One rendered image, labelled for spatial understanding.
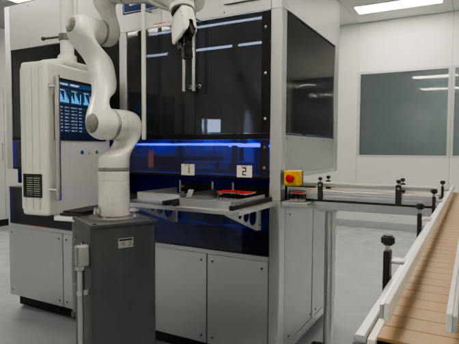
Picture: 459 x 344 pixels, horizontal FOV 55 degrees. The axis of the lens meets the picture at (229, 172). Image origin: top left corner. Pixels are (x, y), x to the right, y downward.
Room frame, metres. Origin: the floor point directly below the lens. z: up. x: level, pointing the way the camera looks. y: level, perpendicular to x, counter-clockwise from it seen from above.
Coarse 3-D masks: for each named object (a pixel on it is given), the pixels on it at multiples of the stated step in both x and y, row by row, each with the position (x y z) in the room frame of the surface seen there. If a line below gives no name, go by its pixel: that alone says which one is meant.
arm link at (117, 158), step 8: (120, 112) 1.70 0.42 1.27; (128, 112) 1.74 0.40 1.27; (128, 120) 1.71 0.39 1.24; (136, 120) 1.75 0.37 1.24; (128, 128) 1.71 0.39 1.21; (136, 128) 1.74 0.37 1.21; (120, 136) 1.70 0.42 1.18; (128, 136) 1.73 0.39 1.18; (136, 136) 1.74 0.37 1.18; (112, 144) 1.78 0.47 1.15; (120, 144) 1.73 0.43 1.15; (128, 144) 1.73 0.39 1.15; (136, 144) 1.75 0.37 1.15; (104, 152) 1.70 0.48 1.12; (112, 152) 1.68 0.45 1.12; (120, 152) 1.69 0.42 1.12; (128, 152) 1.71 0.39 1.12; (104, 160) 1.67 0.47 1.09; (112, 160) 1.66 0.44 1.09; (120, 160) 1.68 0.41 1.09; (128, 160) 1.72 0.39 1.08; (104, 168) 1.67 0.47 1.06; (112, 168) 1.66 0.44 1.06; (120, 168) 1.68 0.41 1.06; (128, 168) 1.71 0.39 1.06
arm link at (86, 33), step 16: (80, 16) 1.70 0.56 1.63; (80, 32) 1.68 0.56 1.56; (96, 32) 1.74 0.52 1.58; (80, 48) 1.72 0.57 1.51; (96, 48) 1.71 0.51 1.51; (96, 64) 1.71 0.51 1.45; (112, 64) 1.75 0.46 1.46; (96, 80) 1.70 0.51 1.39; (112, 80) 1.72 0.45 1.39; (96, 96) 1.67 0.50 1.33; (96, 112) 1.63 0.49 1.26; (112, 112) 1.66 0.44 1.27; (96, 128) 1.62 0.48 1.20; (112, 128) 1.64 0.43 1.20
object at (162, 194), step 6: (138, 192) 2.21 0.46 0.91; (144, 192) 2.19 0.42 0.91; (150, 192) 2.17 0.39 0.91; (156, 192) 2.34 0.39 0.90; (162, 192) 2.38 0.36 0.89; (168, 192) 2.43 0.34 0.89; (174, 192) 2.48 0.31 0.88; (198, 192) 2.23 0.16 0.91; (204, 192) 2.28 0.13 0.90; (210, 192) 2.33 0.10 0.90; (138, 198) 2.21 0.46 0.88; (144, 198) 2.19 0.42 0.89; (150, 198) 2.17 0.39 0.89; (156, 198) 2.15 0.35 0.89; (162, 198) 2.14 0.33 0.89; (168, 198) 2.12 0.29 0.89; (174, 198) 2.10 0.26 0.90
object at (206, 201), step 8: (216, 192) 2.22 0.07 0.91; (184, 200) 1.93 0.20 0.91; (192, 200) 1.91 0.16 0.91; (200, 200) 1.89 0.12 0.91; (208, 200) 1.87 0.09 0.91; (216, 200) 2.15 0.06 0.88; (240, 200) 1.90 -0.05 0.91; (248, 200) 1.96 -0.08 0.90; (216, 208) 1.85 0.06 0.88; (224, 208) 1.84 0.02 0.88
